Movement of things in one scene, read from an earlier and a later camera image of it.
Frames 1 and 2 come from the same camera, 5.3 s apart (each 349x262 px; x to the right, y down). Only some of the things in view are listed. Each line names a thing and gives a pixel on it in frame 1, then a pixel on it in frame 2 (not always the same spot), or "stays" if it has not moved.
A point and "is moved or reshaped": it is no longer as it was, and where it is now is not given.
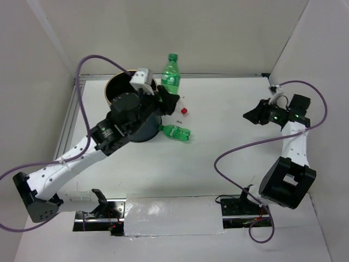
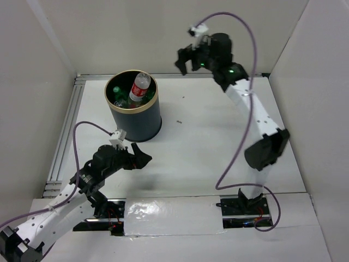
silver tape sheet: (169, 214) stays
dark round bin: (120, 83) stays
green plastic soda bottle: (170, 75) -> (119, 95)
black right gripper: (259, 112) -> (188, 53)
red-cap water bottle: (182, 109) is moved or reshaped
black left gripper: (169, 101) -> (138, 161)
